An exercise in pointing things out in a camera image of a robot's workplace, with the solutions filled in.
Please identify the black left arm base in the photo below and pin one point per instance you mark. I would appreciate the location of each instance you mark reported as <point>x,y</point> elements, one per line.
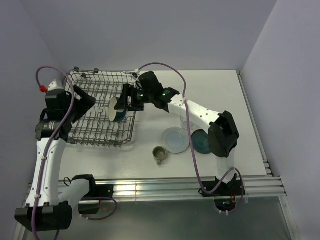
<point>102,192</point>

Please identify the clear plastic cup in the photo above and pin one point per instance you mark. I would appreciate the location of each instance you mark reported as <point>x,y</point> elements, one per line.
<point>185,125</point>

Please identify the grey wire dish rack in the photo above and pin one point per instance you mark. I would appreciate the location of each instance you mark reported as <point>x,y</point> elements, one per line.
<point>95,128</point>

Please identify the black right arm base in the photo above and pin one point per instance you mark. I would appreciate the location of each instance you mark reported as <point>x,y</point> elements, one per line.
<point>227,197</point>

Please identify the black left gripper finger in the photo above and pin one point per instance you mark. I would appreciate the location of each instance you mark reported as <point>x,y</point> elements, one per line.
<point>86,101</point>
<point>78,111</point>

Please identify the light blue scalloped plate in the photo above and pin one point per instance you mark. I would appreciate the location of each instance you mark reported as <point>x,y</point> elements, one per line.
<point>175,140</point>

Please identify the teal and cream bowl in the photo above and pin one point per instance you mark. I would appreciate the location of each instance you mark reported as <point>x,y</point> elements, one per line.
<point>115,115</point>

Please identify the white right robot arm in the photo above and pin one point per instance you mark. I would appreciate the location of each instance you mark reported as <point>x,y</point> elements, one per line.
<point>221,128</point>

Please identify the dark teal round plate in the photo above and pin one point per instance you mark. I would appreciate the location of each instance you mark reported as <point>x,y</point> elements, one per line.
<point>200,141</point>

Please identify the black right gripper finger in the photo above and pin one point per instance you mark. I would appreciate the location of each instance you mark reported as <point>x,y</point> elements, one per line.
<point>122,102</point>
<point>135,107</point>

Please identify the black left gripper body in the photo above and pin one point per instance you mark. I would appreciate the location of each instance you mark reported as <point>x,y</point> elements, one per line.
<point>70,99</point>

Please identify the aluminium mounting rail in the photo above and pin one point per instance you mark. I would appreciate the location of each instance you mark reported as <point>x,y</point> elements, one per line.
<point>180,189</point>

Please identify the beige ceramic mug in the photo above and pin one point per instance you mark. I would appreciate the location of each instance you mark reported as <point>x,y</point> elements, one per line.
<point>159,154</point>

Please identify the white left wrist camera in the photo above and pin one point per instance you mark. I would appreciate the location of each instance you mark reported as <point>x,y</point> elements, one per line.
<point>54,85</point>

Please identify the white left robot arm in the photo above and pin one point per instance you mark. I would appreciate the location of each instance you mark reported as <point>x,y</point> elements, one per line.
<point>46,209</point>

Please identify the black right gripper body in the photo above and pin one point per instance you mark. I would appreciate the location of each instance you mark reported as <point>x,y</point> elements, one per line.
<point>138,95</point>

